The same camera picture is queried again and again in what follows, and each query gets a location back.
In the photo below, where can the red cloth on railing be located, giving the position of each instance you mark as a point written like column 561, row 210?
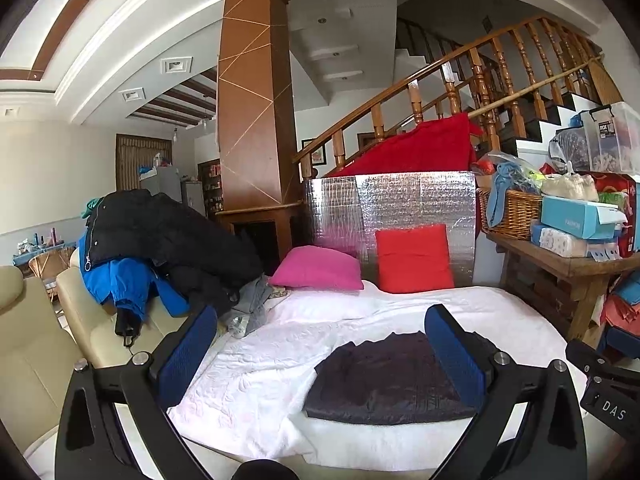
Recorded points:
column 436, row 145

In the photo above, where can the light blue cloth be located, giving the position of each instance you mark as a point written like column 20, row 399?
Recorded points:
column 508, row 177

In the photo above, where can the silver foil insulation panel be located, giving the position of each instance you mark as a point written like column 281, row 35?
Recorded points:
column 345, row 213

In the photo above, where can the clear plastic storage bin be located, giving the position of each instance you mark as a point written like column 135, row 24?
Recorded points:
column 611, row 140

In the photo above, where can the pink pillow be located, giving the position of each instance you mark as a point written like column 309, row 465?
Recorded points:
column 318, row 268

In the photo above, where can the white embossed bedspread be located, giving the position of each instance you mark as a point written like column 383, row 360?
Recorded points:
column 247, row 398

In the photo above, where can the white patterned tissue pack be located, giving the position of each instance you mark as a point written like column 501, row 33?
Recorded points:
column 567, row 246

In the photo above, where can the wooden side table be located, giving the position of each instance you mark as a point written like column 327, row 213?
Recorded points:
column 565, row 291

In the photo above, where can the red gift bag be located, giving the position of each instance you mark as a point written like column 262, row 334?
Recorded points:
column 622, row 190

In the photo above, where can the red square cushion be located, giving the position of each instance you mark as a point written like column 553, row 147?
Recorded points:
column 413, row 260

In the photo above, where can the blue jacket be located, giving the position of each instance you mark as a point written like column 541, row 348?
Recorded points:
column 128, row 284

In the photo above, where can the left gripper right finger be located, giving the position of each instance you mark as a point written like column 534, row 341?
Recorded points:
column 527, row 422

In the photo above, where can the black coat pile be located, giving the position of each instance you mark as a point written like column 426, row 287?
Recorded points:
column 201, row 260

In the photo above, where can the wooden stair railing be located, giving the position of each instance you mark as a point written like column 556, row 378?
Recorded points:
column 540, row 58

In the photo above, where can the black quilted jacket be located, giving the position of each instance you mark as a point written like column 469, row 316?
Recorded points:
column 394, row 381

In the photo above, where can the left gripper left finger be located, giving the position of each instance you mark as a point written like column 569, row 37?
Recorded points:
column 92, row 443

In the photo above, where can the beige leather sofa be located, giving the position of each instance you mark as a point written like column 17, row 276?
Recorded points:
column 38, row 355

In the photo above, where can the folded blue and coral cloths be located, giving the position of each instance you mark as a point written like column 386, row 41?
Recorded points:
column 621, row 308

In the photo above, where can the grey garment on bed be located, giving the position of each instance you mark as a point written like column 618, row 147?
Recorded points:
column 256, row 299

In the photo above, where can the wooden pillar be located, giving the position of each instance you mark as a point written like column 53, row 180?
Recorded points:
column 256, row 124

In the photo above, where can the wicker basket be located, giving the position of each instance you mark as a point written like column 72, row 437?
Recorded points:
column 521, row 212

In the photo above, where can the teal fashion box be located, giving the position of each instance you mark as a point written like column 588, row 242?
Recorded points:
column 582, row 219

